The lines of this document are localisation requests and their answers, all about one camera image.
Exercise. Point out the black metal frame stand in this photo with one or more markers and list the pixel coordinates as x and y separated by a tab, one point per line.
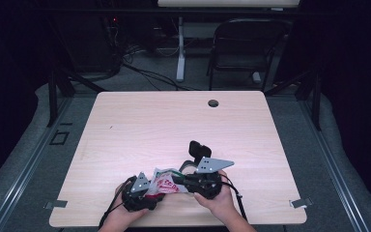
53	96
316	103

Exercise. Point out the metal floor rail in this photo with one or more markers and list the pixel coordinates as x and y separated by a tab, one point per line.
22	174
335	174

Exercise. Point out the grey tape strip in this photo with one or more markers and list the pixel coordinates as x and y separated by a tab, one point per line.
301	202
55	204

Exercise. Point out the pink and clear plastic bag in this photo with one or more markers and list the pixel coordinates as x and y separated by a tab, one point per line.
165	182

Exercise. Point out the dark equipment with red light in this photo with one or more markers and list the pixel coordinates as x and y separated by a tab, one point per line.
112	42

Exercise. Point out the person's left hand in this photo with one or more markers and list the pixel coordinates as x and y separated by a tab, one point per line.
119	216

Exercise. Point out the black folding chair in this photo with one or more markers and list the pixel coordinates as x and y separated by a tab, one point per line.
244	42

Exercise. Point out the white desk leg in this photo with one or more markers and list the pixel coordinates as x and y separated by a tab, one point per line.
180	61

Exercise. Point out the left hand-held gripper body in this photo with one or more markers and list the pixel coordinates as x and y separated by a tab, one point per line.
135	201

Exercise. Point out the person's right hand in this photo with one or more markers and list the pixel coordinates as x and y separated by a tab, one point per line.
222	206

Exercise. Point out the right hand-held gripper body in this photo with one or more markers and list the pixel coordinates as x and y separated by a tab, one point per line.
206	185

